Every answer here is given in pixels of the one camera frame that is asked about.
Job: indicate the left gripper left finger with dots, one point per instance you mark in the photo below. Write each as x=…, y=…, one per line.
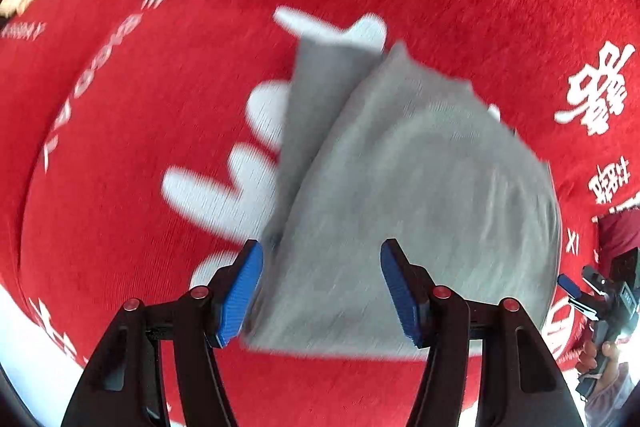
x=123, y=385

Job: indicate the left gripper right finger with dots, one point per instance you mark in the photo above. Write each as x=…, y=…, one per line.
x=520, y=383

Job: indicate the grey garment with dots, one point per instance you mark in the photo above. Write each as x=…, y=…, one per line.
x=377, y=146

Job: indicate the dark red pillow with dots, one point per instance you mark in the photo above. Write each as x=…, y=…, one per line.
x=617, y=233

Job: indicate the right forearm light sleeve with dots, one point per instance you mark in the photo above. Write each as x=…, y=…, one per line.
x=604, y=407

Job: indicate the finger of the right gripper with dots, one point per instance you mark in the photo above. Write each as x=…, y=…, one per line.
x=581, y=301

